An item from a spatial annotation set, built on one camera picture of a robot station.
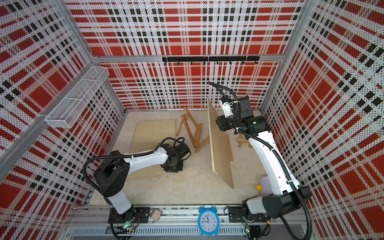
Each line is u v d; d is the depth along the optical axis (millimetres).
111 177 460
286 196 375
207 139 866
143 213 736
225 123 624
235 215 733
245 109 513
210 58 884
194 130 1035
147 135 1045
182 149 715
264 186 773
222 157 1581
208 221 699
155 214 729
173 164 715
